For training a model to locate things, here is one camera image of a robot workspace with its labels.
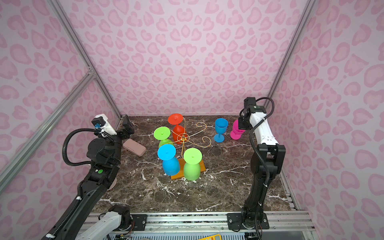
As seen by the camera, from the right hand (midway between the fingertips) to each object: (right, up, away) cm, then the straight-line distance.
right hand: (246, 125), depth 91 cm
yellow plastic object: (-23, -52, -23) cm, 61 cm away
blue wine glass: (-15, -1, +2) cm, 15 cm away
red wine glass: (-38, -4, -22) cm, 44 cm away
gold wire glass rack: (-39, -29, -4) cm, 49 cm away
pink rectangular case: (-72, -15, +9) cm, 74 cm away
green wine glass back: (-45, -4, -24) cm, 51 cm away
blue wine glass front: (-42, -12, -30) cm, 53 cm away
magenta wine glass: (-3, -5, +11) cm, 12 cm away
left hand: (-65, +4, -26) cm, 70 cm away
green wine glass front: (-32, -13, -31) cm, 46 cm away
